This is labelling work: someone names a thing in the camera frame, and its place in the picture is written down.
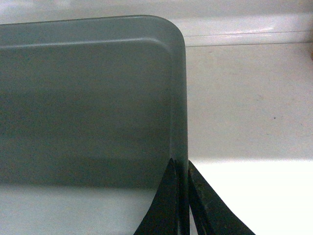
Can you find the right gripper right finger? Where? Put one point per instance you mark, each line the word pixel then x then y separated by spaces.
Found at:
pixel 210 213

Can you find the grey rectangular serving tray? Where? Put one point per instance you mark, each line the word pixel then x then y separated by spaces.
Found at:
pixel 91 112

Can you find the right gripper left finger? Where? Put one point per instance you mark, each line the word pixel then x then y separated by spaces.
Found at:
pixel 162 215

